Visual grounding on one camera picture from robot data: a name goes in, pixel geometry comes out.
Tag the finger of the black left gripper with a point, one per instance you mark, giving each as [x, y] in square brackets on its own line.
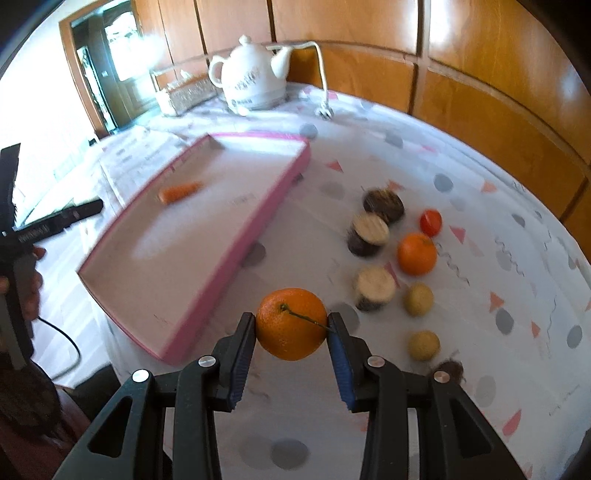
[55, 223]

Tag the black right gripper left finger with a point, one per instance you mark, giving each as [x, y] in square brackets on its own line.
[125, 441]

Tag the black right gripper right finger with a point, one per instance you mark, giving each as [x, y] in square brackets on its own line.
[455, 440]

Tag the large orange with stem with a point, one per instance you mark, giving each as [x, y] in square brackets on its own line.
[291, 323]

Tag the person left hand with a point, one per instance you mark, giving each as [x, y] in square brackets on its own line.
[30, 286]

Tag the dark hairy fruit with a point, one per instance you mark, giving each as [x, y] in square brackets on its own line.
[454, 368]

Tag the small yellow-green fruit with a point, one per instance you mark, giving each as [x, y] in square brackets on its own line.
[424, 345]
[419, 300]

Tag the pink shallow tray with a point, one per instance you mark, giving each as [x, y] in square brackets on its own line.
[158, 270]

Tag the orange carrot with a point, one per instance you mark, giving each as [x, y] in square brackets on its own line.
[173, 194]

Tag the cut dark root piece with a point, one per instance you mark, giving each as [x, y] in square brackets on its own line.
[374, 288]
[368, 235]

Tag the patterned white tablecloth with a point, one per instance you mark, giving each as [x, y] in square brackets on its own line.
[511, 286]

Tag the orange tangerine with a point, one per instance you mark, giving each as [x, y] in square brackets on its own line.
[417, 254]

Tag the wooden door with glass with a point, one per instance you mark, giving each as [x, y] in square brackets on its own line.
[106, 57]

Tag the ornate white tissue box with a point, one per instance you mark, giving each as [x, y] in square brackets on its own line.
[179, 88]

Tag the small red tomato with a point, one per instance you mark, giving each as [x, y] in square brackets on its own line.
[431, 222]

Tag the dark purple root whole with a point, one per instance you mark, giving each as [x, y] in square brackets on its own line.
[384, 203]

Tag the white ceramic electric kettle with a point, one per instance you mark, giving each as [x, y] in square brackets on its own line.
[252, 77]

